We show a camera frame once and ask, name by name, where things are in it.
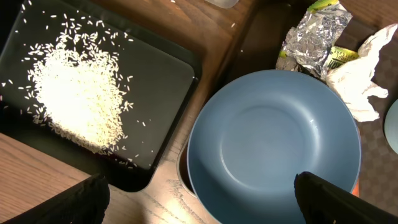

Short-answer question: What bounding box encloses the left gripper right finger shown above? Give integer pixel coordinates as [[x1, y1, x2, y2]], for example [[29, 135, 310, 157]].
[[294, 172, 397, 224]]

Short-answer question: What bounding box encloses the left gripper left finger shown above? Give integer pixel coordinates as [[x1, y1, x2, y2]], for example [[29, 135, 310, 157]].
[[3, 174, 110, 224]]

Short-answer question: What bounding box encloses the dark blue plate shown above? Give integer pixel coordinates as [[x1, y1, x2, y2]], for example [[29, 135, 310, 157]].
[[187, 70, 361, 223]]

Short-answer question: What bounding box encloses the white rice pile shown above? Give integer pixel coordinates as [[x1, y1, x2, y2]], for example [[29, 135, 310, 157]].
[[0, 0, 156, 170]]

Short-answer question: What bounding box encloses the orange carrot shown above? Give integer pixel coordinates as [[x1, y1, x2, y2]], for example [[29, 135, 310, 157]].
[[351, 127, 362, 198]]

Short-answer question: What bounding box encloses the light blue bowl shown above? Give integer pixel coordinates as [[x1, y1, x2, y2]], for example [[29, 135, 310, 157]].
[[384, 100, 398, 154]]

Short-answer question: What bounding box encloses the black plastic tray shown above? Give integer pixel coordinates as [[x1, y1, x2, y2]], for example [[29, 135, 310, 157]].
[[1, 0, 201, 192]]

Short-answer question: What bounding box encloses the crumpled white tissue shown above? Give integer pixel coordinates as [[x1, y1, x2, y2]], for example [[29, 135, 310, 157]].
[[325, 24, 397, 122]]

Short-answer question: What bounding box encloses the crumpled foil wrapper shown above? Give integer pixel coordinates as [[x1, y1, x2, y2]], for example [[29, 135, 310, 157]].
[[275, 0, 353, 80]]

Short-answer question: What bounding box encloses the dark brown serving tray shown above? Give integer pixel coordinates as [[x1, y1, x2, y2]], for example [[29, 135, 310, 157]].
[[175, 0, 398, 218]]

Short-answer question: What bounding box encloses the clear plastic bin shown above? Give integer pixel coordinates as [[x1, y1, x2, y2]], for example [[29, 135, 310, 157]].
[[205, 0, 239, 9]]

